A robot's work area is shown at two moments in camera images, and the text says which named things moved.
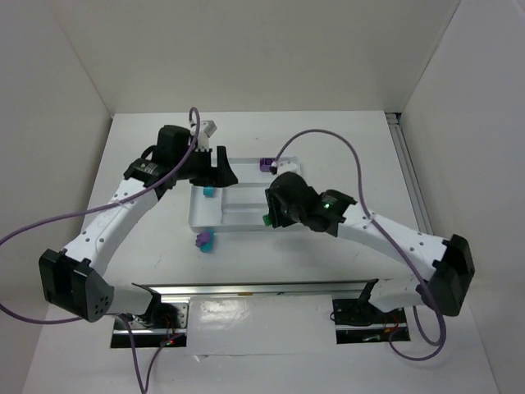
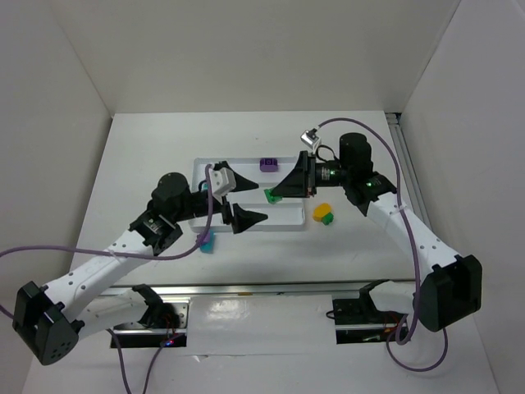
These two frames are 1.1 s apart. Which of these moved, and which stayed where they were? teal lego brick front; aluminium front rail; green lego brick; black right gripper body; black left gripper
Moved: black left gripper; black right gripper body; green lego brick
Stayed: aluminium front rail; teal lego brick front
